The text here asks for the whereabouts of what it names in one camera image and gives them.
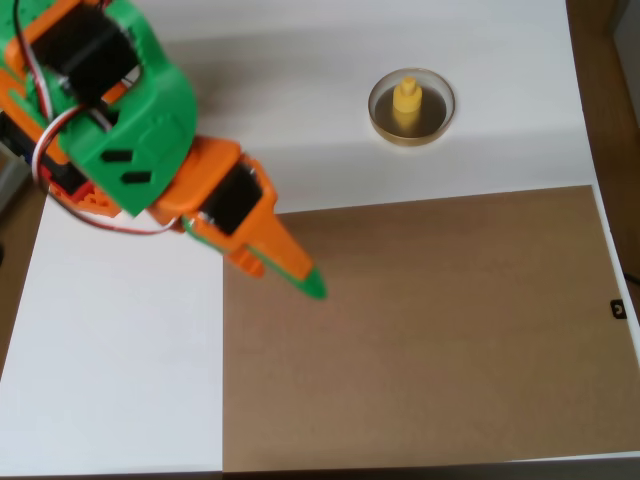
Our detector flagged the brown rectangular board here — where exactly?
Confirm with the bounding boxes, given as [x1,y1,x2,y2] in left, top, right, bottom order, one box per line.
[221,184,627,474]

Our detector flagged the white red servo cable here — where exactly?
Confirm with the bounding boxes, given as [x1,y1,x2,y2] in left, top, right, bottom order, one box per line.
[12,0,182,238]

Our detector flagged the round shallow tin dish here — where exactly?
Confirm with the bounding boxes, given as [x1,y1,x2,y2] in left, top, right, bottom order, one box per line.
[367,67,457,149]

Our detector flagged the black and red clamp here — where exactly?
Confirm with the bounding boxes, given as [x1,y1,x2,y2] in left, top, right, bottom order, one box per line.
[0,112,97,202]

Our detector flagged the small yellow peg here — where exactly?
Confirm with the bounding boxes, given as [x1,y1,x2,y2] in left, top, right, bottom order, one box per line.
[390,75,424,129]

